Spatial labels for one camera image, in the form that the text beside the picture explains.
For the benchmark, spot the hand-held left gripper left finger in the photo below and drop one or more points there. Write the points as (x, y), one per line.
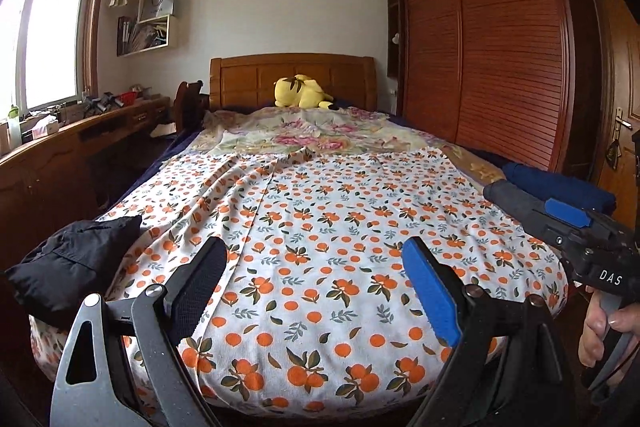
(200, 287)

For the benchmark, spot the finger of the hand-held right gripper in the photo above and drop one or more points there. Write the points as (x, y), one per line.
(510, 199)
(567, 213)

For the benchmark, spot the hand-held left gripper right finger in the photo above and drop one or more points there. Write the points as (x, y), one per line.
(430, 292)

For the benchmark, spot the blue suit jacket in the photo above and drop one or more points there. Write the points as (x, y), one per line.
(555, 187)

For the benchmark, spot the person's right hand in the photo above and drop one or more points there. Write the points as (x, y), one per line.
(592, 332)

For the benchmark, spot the orange fruit print blanket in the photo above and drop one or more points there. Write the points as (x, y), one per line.
(320, 257)

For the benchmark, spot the black cloth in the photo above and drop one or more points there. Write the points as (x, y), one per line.
(75, 262)

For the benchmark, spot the wooden slatted wardrobe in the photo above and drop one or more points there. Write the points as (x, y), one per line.
(490, 42)

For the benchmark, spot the wooden door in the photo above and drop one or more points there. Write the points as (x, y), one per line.
(620, 57)

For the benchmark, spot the wooden chair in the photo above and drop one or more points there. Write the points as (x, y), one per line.
(187, 107)

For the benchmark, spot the long wooden desk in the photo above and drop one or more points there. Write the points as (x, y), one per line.
(50, 172)

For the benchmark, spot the floral blanket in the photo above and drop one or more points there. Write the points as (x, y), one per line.
(325, 132)

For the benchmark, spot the red basket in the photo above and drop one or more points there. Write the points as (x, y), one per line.
(126, 97)

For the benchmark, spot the wooden bed headboard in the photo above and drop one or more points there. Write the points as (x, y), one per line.
(240, 82)

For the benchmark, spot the yellow plush toy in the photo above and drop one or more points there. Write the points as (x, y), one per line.
(300, 94)

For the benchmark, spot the tissue box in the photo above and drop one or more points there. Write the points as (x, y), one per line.
(45, 128)

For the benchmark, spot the green capped bottle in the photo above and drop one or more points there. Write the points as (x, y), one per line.
(14, 127)

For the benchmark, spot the row of dark binders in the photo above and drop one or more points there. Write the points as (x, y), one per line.
(124, 36)

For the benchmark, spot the white paper bag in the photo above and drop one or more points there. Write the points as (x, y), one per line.
(156, 4)

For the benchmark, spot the window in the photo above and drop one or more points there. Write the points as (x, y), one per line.
(55, 27)

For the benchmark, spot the white wall shelf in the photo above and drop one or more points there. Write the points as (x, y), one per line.
(172, 32)

